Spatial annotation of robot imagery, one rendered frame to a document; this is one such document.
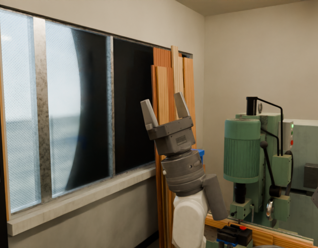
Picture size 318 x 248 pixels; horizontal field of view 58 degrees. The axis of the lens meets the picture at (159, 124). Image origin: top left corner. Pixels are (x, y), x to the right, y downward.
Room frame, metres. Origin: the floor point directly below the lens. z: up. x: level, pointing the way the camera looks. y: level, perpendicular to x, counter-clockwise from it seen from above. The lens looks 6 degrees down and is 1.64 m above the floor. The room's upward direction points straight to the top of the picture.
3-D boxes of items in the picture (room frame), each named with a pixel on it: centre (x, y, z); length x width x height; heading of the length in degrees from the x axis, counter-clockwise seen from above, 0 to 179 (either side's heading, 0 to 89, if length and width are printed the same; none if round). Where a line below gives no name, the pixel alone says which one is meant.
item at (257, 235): (1.34, -0.45, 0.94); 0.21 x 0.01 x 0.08; 54
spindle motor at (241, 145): (1.45, -0.42, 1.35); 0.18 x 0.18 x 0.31
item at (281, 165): (1.53, -0.67, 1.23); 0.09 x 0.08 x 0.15; 144
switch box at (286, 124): (1.63, -0.73, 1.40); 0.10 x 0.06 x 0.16; 144
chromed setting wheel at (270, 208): (1.48, -0.60, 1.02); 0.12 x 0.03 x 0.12; 144
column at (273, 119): (1.69, -0.59, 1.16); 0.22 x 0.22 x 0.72; 54
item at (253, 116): (1.56, -0.51, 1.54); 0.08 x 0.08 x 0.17; 54
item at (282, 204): (1.51, -0.66, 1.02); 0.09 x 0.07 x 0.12; 54
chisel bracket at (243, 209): (1.46, -0.44, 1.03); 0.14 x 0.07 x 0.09; 144
